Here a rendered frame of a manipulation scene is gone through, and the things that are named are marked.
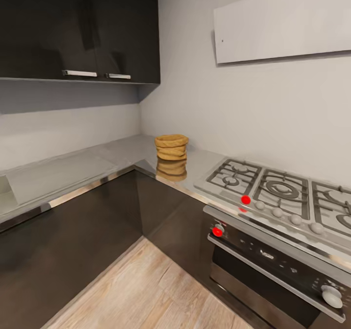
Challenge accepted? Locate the popcorn bag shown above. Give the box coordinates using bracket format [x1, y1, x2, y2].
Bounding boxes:
[155, 134, 189, 161]

